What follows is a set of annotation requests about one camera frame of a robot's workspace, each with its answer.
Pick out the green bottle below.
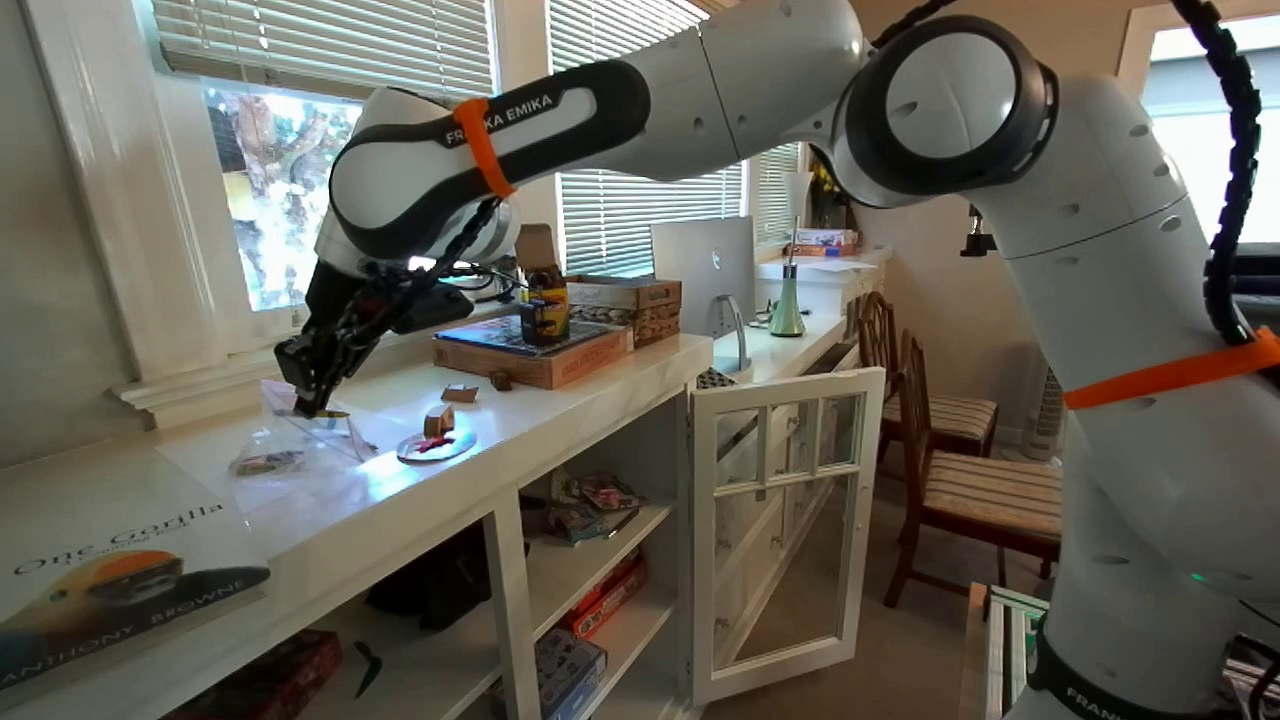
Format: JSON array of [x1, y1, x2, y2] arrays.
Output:
[[773, 258, 803, 338]]

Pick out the small wooden triangle block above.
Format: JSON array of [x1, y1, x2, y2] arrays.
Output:
[[441, 382, 482, 405]]

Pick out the large book with bird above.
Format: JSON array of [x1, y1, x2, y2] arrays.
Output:
[[0, 461, 270, 687]]

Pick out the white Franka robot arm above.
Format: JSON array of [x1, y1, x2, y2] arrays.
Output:
[[276, 0, 1280, 720]]

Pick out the crayon box yellow green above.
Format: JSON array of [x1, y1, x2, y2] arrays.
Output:
[[515, 224, 570, 348]]

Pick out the window blind left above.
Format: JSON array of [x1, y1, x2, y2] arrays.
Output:
[[143, 0, 494, 99]]

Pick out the window blind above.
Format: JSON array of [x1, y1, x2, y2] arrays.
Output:
[[545, 0, 746, 274], [143, 0, 494, 99]]

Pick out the yellow flowers pot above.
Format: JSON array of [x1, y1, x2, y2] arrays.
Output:
[[807, 156, 858, 227]]

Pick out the silver computer monitor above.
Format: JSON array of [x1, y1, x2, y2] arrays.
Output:
[[652, 217, 758, 377]]

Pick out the white shelf unit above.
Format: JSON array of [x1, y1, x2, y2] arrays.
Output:
[[0, 337, 711, 720]]

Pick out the wooden box with book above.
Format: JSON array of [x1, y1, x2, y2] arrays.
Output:
[[432, 317, 634, 389]]

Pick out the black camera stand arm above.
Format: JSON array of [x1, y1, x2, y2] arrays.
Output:
[[962, 205, 995, 254]]

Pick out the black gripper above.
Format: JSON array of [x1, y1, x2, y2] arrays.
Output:
[[276, 258, 472, 415]]

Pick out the black bag on shelf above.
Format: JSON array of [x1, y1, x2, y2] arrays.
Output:
[[364, 522, 494, 630]]

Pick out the wooden crate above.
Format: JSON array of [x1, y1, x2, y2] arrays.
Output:
[[570, 278, 685, 348]]

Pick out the window blind right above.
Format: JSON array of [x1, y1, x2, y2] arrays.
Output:
[[545, 0, 746, 274]]

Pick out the black cable conduit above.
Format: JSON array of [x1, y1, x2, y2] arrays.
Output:
[[1172, 0, 1273, 348]]

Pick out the books on middle shelf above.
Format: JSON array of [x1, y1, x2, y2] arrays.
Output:
[[521, 480, 645, 545]]

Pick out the wooden chair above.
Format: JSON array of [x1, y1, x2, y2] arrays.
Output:
[[850, 290, 1000, 455], [885, 331, 1065, 607]]

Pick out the clear plastic bag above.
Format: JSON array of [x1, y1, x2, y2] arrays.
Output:
[[227, 378, 375, 476]]

